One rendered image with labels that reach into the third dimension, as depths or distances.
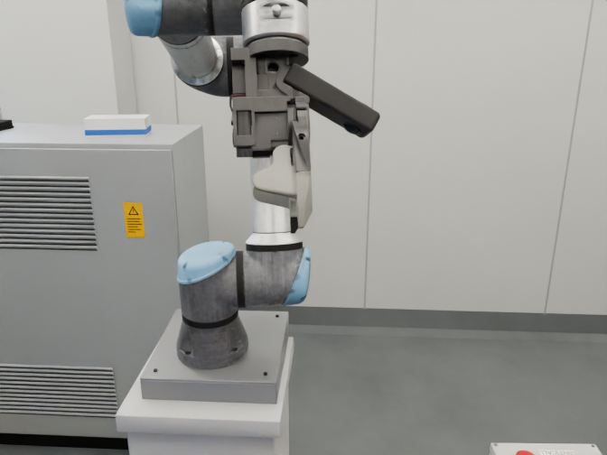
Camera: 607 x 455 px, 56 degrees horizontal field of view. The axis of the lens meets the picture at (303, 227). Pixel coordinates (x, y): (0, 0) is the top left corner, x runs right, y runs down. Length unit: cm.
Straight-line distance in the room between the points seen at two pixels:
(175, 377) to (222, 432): 14
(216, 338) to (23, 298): 161
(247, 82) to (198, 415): 72
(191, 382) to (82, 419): 174
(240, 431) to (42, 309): 164
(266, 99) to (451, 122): 287
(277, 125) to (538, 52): 298
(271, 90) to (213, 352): 67
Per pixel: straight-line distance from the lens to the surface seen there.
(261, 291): 111
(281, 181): 57
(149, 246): 235
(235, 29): 77
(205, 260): 110
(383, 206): 350
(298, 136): 58
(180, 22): 77
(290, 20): 64
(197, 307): 114
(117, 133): 244
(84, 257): 247
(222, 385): 116
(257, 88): 64
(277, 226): 111
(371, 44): 335
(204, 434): 117
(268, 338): 127
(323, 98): 63
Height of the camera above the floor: 184
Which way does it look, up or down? 19 degrees down
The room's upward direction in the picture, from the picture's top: straight up
